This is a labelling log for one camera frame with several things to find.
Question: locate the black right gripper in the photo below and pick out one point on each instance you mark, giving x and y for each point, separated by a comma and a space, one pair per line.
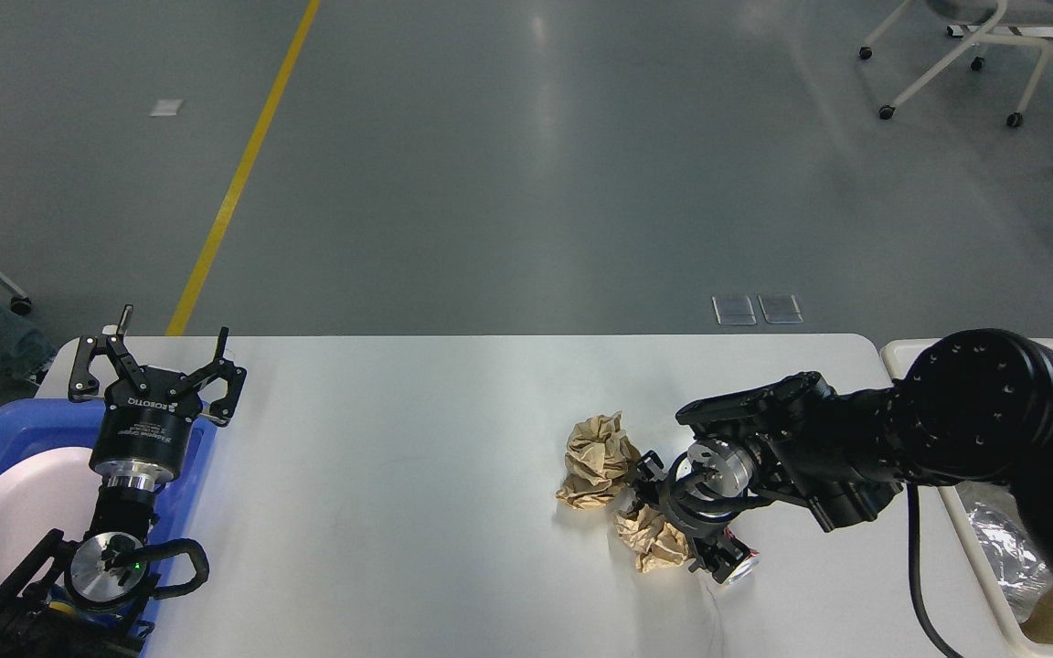
687, 494

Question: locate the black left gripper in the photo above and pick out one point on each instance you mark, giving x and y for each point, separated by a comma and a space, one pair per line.
144, 429

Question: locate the light brown paper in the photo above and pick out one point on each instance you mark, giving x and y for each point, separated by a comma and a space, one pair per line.
654, 542

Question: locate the pink plate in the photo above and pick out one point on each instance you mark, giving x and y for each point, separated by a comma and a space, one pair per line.
56, 489

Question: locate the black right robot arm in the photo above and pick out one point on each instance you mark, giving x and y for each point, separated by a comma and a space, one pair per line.
976, 406

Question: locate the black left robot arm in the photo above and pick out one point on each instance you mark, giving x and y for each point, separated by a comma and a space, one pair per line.
88, 596

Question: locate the crushed red can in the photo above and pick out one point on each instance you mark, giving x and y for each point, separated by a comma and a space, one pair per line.
735, 558

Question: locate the dark crumpled brown paper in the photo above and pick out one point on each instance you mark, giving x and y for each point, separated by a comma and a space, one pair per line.
598, 458

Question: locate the blue plastic tray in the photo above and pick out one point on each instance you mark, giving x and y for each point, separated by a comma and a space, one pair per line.
31, 426

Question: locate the beige plastic bin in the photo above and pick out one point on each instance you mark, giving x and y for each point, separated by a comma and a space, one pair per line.
898, 357

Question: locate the white rolling chair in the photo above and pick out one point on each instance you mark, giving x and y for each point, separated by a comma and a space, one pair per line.
984, 24

